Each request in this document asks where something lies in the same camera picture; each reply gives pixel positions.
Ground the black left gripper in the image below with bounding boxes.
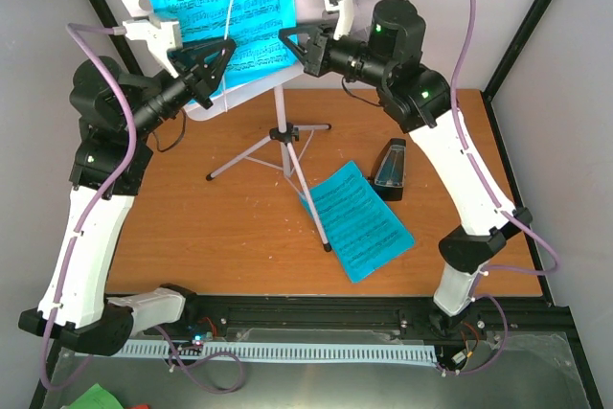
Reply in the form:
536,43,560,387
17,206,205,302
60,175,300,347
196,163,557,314
125,37,238,139

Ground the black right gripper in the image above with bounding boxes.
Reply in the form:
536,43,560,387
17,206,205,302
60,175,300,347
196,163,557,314
277,24,391,89

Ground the white tripod music stand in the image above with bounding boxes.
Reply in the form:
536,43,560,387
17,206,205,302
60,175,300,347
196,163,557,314
103,0,384,253

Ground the blue sheet music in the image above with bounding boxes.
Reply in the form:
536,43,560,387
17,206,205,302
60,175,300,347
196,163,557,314
310,161,416,284
134,0,302,90

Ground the black metronome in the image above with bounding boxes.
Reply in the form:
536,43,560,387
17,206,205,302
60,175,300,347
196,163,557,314
368,138,406,202

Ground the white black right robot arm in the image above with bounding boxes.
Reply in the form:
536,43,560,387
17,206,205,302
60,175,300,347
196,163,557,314
279,0,533,318

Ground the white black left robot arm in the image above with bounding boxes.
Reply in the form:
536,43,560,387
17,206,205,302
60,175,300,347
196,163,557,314
18,37,237,356

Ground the green paper sheet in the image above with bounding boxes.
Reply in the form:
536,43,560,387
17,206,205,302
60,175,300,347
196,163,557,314
64,384,124,409

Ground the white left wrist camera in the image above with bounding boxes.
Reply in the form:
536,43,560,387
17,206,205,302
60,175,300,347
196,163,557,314
123,14,183,78

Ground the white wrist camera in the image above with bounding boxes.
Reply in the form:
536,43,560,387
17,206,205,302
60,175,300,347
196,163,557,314
324,0,354,41
123,14,183,78

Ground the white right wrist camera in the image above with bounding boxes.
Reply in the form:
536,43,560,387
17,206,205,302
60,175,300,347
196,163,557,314
324,0,354,41

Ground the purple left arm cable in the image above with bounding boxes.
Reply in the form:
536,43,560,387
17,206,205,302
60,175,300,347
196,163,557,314
38,23,140,391

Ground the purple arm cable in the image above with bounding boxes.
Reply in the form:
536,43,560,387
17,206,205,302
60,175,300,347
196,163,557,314
38,23,140,391
342,0,561,376

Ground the black aluminium frame post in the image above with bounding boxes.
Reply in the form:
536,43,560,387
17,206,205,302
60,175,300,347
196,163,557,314
88,0,143,76

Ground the black right frame post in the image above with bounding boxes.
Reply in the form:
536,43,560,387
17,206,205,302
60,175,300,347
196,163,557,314
482,0,584,99

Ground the light blue cable duct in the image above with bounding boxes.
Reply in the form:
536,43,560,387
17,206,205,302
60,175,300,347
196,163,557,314
115,339,437,367

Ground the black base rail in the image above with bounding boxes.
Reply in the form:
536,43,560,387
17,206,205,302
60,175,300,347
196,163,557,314
162,295,462,340

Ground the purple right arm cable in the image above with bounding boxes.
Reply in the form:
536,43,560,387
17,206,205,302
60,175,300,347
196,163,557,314
342,0,561,376

